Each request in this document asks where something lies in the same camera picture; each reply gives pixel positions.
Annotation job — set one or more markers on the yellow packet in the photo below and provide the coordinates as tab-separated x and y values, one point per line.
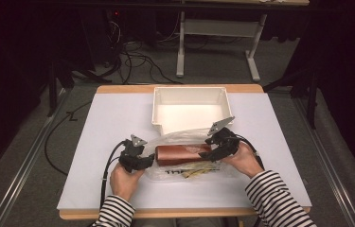
198	172

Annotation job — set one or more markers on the white desk frame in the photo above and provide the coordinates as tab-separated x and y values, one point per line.
219	28

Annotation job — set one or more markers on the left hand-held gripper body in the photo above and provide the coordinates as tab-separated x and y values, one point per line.
131	154

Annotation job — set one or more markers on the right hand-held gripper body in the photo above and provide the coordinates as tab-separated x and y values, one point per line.
227	142

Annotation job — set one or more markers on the clear plastic bag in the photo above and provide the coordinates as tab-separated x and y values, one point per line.
172	175

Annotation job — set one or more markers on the black metal stand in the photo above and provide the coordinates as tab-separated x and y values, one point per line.
310	94
53	82

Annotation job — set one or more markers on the brown snack packet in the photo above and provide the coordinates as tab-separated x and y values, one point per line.
178	154

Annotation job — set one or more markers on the white table mat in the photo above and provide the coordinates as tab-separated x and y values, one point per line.
260	126

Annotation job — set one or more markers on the person's left hand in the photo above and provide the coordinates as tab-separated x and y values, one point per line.
124	184

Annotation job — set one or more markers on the metal floor rail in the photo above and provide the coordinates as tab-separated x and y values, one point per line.
23	170
326	170

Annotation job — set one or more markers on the person's right hand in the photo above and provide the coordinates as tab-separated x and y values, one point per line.
244	159

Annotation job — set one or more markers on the white plastic bin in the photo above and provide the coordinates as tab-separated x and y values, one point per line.
187	107

